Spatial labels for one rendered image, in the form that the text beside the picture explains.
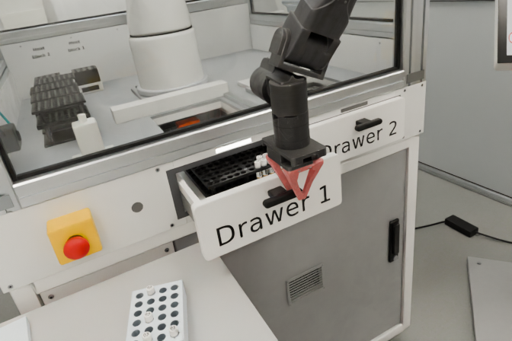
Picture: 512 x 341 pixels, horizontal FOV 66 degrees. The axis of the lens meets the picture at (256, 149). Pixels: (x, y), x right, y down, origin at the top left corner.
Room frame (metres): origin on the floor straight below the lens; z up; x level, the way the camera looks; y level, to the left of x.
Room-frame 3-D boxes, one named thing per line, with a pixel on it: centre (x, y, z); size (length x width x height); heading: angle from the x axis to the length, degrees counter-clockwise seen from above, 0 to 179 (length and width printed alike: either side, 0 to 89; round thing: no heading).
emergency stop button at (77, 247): (0.55, 0.32, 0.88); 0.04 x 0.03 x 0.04; 114
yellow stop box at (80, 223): (0.58, 0.34, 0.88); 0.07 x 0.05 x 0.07; 114
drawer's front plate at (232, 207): (0.60, -0.02, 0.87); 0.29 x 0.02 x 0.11; 114
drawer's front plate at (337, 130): (0.86, -0.25, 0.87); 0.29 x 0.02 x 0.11; 114
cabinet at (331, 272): (1.19, 0.19, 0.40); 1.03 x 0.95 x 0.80; 114
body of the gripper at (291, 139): (0.58, -0.06, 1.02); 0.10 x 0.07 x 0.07; 24
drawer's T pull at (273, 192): (0.57, -0.03, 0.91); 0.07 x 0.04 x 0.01; 114
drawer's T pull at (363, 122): (0.83, -0.26, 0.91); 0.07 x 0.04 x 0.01; 114
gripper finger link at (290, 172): (0.58, -0.06, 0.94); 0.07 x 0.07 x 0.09; 24
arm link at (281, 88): (0.58, -0.06, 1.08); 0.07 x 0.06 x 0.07; 18
